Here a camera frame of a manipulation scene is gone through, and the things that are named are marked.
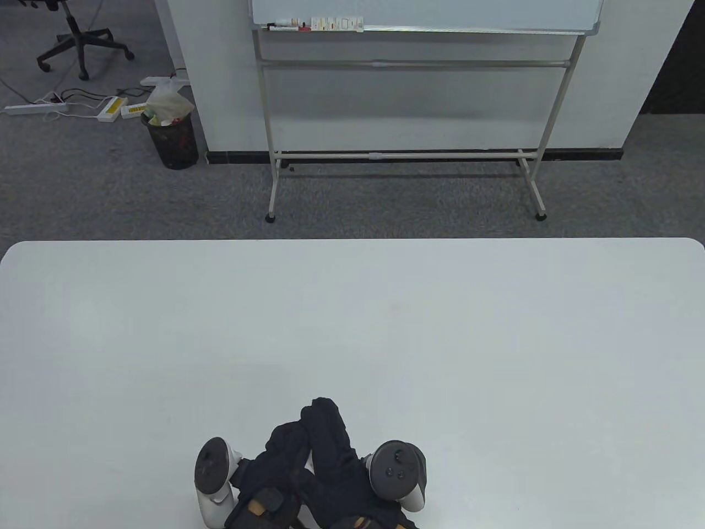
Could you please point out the whiteboard on metal stand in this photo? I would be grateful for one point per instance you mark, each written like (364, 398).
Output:
(429, 11)

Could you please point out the person's left forearm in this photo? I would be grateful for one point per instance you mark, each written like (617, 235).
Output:
(261, 506)

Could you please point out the grey left hand controller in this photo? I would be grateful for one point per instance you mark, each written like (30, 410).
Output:
(212, 465)

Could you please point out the person's right forearm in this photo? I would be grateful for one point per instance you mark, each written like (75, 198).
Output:
(361, 522)

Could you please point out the black office chair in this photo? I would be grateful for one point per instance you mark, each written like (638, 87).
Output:
(82, 38)

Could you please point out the person's left hand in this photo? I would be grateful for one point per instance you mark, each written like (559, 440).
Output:
(286, 446)

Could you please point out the white marker with black cap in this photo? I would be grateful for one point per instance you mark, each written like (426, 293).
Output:
(286, 23)

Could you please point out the person's right hand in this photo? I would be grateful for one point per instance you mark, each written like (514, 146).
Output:
(330, 441)

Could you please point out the grey right hand controller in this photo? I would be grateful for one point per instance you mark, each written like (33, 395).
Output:
(394, 468)

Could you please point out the white power strip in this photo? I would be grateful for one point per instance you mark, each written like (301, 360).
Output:
(33, 107)
(157, 80)

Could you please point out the white and yellow charger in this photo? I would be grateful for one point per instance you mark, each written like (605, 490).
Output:
(112, 108)
(134, 111)

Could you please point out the black mesh trash bin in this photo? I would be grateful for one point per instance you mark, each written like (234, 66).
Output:
(175, 146)

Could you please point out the translucent plastic bag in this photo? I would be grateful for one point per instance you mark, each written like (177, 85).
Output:
(168, 102)

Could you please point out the grey hand controller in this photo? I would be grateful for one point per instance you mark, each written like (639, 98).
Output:
(394, 468)
(212, 465)

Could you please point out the white printed box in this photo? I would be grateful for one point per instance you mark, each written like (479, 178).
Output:
(337, 24)

